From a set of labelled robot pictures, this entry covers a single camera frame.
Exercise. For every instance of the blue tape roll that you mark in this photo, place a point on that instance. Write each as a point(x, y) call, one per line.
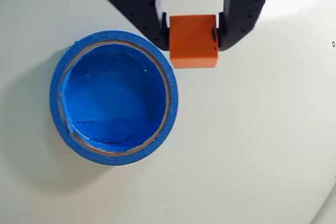
point(115, 103)

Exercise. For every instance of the orange cube block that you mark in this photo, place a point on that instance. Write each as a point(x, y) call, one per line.
point(191, 40)

